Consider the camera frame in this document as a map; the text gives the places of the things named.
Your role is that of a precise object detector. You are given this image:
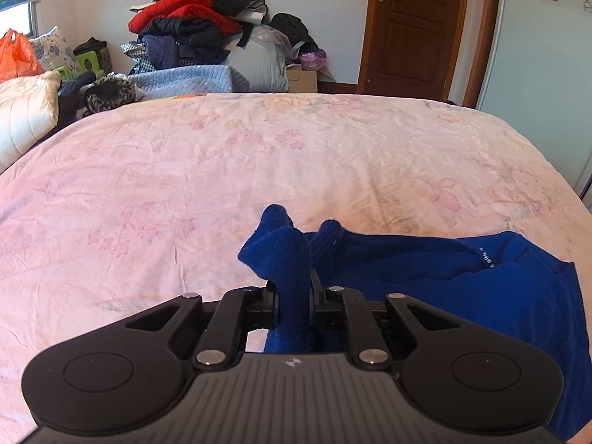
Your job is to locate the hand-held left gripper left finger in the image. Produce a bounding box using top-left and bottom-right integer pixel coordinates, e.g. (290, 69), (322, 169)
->
(124, 282), (281, 371)

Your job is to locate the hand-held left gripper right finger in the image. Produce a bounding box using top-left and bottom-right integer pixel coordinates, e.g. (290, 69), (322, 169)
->
(311, 270), (447, 371)

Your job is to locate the blue sweater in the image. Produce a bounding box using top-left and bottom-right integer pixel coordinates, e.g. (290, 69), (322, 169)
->
(238, 203), (592, 444)

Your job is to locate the pile of dark clothes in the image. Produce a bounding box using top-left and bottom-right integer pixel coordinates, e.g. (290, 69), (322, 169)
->
(121, 0), (269, 75)

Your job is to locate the dark clothes heap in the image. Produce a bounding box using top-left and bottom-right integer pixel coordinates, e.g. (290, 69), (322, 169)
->
(56, 73), (99, 127)

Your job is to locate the pink floral blanket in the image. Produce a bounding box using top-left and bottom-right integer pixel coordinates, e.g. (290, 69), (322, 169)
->
(0, 91), (592, 444)

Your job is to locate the cardboard box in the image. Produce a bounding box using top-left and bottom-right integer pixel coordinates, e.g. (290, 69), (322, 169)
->
(287, 65), (319, 94)

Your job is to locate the light blue quilted blanket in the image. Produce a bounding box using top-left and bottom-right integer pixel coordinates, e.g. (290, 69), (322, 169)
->
(126, 65), (235, 101)

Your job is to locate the grey bedding bundle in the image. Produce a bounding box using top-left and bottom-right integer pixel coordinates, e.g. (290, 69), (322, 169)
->
(228, 27), (290, 94)

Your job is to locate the purple bag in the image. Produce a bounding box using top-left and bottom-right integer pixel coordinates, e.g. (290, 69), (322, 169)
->
(300, 51), (327, 73)

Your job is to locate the leopard print slipper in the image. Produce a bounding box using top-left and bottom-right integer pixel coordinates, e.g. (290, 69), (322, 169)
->
(82, 76), (138, 115)

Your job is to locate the black backpack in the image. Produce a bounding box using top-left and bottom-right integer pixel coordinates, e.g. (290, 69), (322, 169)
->
(269, 12), (321, 55)

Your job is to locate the brown wooden door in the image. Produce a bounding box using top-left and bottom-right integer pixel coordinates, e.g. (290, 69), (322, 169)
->
(356, 0), (503, 108)

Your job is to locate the green stool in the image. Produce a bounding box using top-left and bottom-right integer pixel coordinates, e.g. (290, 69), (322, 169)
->
(50, 51), (110, 80)

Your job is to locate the red sweater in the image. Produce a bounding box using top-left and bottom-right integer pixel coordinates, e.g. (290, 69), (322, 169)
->
(128, 0), (242, 34)

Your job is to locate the white quilted pillow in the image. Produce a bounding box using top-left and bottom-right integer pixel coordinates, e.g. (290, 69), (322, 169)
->
(0, 71), (62, 174)

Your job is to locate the white wardrobe with flower print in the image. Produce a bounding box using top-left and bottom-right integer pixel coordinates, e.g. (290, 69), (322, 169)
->
(478, 0), (592, 201)

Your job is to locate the floral pillow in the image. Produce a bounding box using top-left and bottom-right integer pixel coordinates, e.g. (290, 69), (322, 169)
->
(28, 26), (82, 75)

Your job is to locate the orange plastic bag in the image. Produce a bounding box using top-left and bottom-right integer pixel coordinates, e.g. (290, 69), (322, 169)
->
(0, 28), (46, 83)

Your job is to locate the window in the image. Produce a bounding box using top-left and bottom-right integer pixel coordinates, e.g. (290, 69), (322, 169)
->
(25, 2), (41, 38)

